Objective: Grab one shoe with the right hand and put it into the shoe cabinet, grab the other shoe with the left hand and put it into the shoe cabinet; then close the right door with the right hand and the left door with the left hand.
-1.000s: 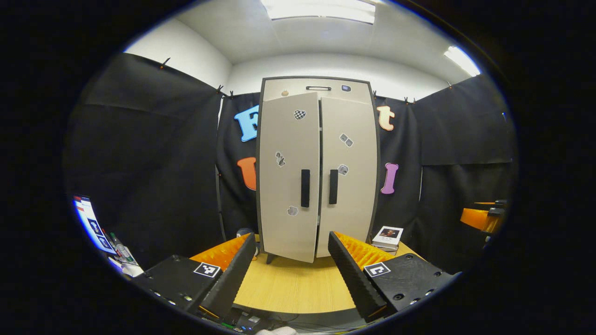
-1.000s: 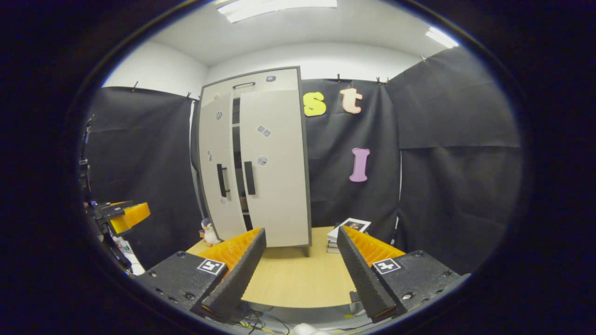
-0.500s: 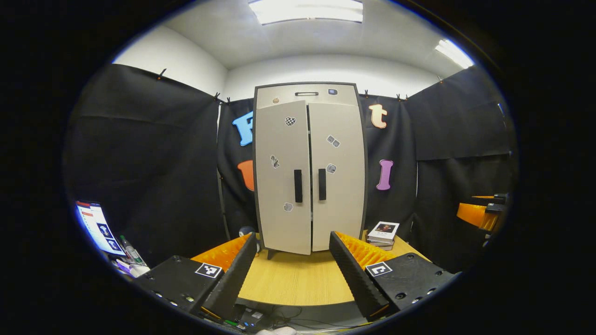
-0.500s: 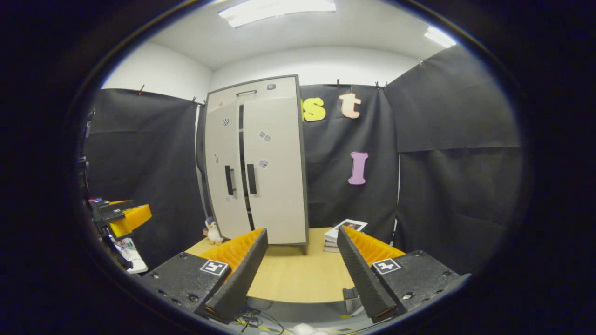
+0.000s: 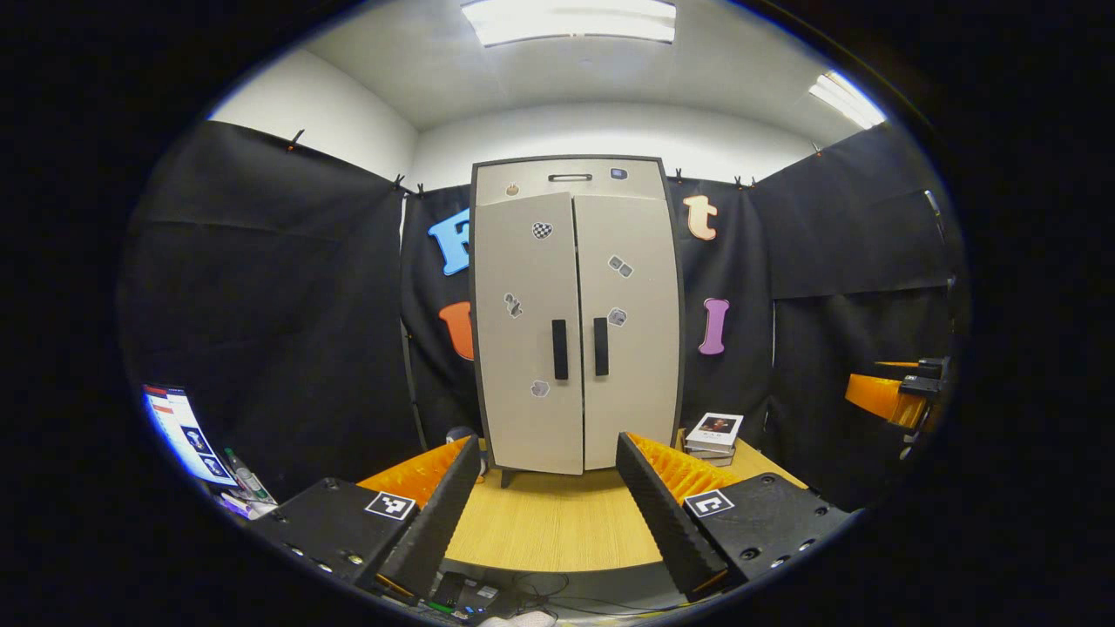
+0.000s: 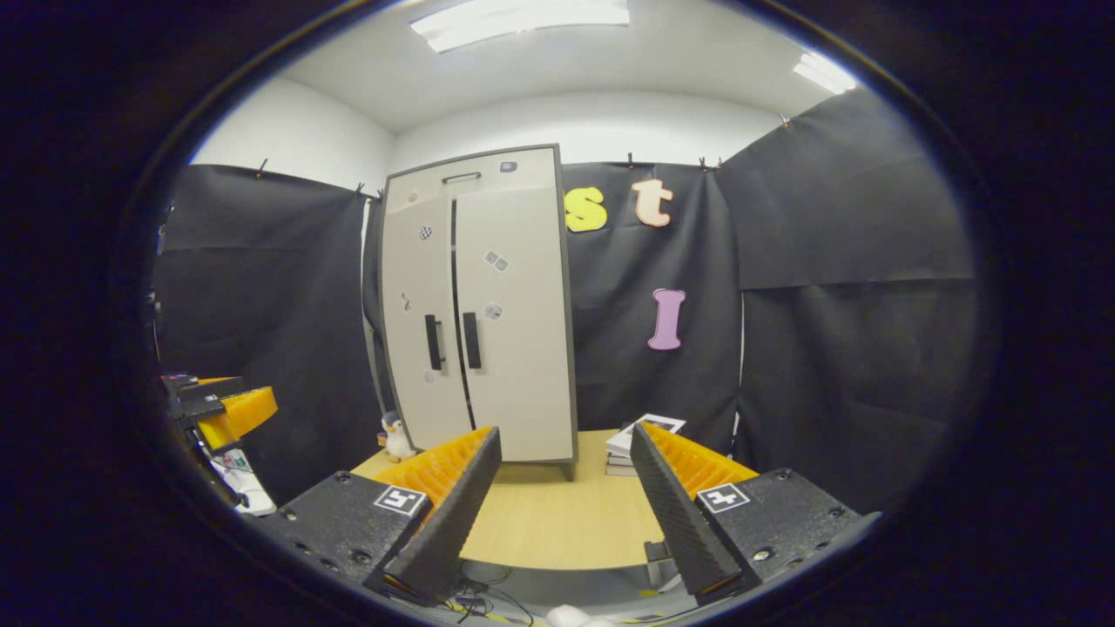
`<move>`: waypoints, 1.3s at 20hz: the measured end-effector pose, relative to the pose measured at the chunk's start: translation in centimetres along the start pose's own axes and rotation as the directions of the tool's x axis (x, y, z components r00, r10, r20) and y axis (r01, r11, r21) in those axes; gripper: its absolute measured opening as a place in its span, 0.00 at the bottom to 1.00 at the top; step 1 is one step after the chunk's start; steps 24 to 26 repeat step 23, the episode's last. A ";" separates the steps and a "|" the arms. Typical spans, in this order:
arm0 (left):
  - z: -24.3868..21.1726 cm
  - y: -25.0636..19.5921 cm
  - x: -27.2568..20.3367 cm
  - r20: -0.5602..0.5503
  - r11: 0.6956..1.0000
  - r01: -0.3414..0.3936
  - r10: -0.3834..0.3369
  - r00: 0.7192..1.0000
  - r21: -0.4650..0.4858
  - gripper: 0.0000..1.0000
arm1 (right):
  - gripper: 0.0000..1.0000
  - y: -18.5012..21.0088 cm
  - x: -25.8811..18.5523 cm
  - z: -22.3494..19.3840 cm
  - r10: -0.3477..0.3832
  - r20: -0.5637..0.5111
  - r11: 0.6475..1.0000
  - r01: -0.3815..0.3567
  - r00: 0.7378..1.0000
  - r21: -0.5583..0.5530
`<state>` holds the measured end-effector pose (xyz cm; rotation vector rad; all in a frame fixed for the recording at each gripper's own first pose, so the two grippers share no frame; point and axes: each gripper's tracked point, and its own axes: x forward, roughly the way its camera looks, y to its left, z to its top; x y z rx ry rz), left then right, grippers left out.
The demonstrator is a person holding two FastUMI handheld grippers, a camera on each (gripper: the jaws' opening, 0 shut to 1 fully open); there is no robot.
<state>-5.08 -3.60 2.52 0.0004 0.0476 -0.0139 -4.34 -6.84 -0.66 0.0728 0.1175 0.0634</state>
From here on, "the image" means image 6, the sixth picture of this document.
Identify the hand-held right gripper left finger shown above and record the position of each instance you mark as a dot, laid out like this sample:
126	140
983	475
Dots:
453	522

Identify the grey shoe cabinet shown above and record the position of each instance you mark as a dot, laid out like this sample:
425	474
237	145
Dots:
571	366

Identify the grey shoe cabinet door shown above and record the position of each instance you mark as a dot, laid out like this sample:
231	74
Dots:
409	366
523	374

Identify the thin stacked book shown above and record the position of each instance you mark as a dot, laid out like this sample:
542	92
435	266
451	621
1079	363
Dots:
620	471
620	461

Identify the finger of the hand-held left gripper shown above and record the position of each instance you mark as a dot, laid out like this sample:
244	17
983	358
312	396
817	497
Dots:
235	414
202	388

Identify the grey table leg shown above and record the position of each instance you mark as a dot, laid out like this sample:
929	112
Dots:
659	562

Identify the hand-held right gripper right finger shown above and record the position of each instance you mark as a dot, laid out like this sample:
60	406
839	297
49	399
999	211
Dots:
675	522

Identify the grey cabinet drawer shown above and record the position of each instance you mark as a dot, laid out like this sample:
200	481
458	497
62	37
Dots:
523	178

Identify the black backdrop cloth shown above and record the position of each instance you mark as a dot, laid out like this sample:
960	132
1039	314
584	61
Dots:
827	261

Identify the penguin plush toy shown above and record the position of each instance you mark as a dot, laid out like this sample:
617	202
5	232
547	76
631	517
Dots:
398	440

